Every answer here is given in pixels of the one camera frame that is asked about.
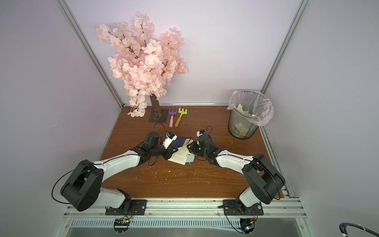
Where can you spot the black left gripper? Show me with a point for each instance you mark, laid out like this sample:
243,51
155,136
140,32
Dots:
169,151

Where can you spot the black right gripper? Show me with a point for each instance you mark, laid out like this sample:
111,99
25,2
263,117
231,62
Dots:
195,147

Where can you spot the dark blue book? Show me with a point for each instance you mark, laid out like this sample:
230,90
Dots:
180,156

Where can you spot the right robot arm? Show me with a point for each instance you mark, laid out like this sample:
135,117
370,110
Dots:
264,180

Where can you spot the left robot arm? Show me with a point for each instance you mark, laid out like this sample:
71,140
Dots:
83,188

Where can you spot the blue sticky note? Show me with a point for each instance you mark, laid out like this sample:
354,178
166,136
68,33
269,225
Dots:
190,159

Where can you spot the green garden rake toy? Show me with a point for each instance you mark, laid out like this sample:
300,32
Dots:
182,112

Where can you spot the dark square tree base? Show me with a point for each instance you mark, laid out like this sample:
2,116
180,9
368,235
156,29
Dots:
154,118

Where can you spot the purple garden fork toy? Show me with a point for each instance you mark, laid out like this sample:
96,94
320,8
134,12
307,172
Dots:
172,111

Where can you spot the black mesh waste bin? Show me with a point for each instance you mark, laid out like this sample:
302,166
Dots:
239,125

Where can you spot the clear plastic bin liner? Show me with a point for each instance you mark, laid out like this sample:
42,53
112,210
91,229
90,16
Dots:
252,105

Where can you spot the pink cherry blossom tree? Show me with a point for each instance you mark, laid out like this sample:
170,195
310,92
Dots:
144,64

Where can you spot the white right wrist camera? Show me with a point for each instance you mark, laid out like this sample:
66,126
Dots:
201,132

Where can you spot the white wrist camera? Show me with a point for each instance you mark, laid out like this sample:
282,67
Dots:
201,132
170,137

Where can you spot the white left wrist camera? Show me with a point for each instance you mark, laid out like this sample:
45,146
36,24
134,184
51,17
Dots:
170,137

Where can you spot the aluminium front rail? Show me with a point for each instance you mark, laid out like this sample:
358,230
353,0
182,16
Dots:
213,207

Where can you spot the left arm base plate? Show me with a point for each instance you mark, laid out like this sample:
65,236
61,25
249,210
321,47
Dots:
129,207

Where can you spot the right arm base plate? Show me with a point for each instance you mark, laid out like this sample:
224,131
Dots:
242,207

